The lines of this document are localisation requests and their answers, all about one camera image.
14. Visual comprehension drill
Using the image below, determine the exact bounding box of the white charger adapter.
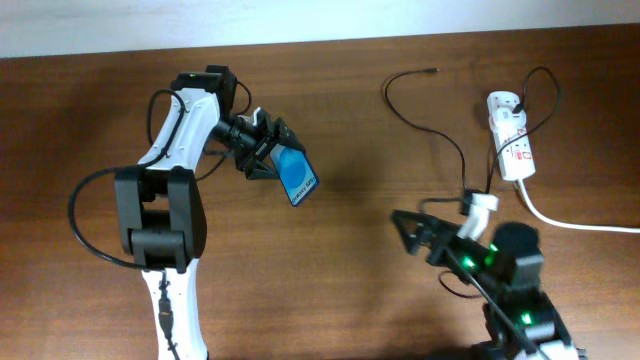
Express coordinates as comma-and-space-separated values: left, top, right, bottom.
489, 108, 527, 133

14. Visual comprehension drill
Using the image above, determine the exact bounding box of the white power strip cord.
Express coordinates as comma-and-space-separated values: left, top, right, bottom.
514, 178, 640, 235

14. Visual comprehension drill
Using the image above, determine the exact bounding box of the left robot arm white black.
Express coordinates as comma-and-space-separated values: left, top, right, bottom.
114, 65, 319, 359

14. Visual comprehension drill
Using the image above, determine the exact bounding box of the blue Galaxy smartphone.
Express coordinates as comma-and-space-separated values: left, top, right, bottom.
270, 145, 319, 207

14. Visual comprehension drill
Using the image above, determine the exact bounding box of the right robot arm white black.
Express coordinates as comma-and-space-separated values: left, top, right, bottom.
391, 210, 588, 360

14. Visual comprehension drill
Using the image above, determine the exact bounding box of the black charger cable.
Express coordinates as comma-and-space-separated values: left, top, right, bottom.
383, 66, 562, 201

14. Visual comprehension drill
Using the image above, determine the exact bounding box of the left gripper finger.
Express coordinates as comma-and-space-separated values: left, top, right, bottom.
245, 156, 279, 180
277, 118, 306, 153

